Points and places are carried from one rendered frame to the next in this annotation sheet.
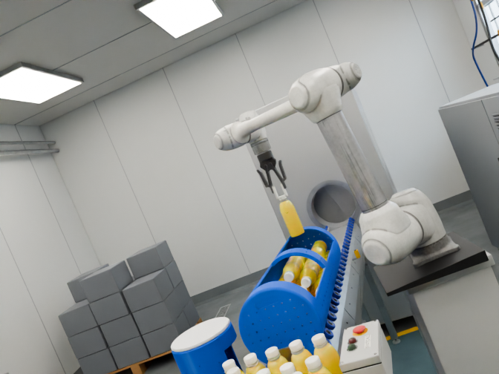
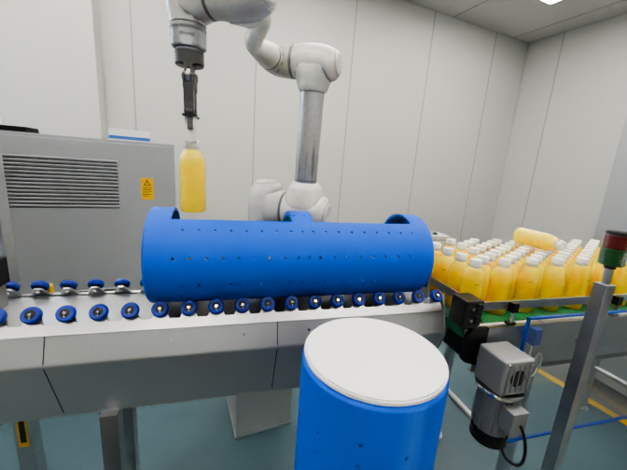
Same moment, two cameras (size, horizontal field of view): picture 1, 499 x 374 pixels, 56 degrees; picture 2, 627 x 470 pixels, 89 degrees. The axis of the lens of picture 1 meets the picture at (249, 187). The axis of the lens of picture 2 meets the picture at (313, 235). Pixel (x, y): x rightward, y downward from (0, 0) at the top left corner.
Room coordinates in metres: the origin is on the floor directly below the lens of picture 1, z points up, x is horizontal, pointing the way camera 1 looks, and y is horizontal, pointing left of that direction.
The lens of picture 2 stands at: (2.46, 0.85, 1.39)
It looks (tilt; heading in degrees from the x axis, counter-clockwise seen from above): 13 degrees down; 237
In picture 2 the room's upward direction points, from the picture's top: 4 degrees clockwise
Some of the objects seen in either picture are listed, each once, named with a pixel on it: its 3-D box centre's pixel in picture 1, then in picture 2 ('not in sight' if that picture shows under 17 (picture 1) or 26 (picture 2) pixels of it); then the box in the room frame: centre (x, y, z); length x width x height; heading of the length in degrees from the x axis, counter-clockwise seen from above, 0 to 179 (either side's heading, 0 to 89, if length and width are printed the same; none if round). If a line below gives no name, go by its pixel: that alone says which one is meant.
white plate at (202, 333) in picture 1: (200, 333); (373, 352); (2.03, 0.45, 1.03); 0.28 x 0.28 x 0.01
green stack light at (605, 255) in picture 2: not in sight; (612, 255); (1.21, 0.57, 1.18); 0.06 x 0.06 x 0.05
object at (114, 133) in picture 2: not in sight; (129, 135); (2.33, -1.76, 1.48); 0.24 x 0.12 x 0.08; 179
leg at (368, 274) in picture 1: (380, 303); not in sight; (3.39, -0.55, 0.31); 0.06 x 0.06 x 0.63; 73
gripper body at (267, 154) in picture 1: (266, 161); (189, 69); (2.26, -0.13, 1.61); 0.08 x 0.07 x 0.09; 73
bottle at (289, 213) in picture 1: (290, 217); (192, 178); (2.25, -0.13, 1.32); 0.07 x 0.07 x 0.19
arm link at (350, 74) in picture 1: (338, 80); (281, 62); (1.82, -0.48, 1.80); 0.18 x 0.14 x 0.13; 40
